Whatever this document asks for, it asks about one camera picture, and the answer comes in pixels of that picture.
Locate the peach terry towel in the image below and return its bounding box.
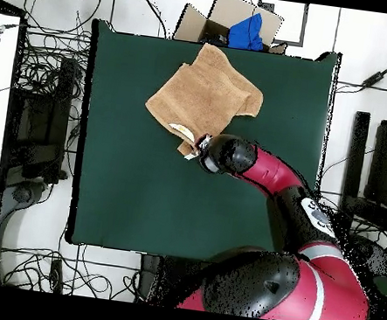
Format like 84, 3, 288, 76
138, 35, 270, 170

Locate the dark green table cloth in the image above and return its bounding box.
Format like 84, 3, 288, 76
63, 18, 342, 276

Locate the brown cardboard box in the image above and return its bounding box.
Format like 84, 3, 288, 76
171, 0, 294, 56

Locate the blue cloth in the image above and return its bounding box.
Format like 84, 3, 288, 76
226, 9, 269, 52

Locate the black upright bar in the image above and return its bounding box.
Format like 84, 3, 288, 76
334, 109, 372, 236

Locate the black equipment case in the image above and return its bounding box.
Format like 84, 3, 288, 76
2, 51, 84, 187

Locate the black power adapter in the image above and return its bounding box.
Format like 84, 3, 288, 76
360, 68, 387, 92

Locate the grey rectangular frame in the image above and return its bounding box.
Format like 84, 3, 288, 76
253, 0, 310, 47

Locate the black cable tangle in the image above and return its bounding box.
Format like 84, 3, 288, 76
309, 190, 387, 247
0, 233, 143, 304
11, 0, 99, 101

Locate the black pedestal foot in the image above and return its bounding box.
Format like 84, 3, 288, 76
340, 233, 387, 279
2, 176, 49, 208

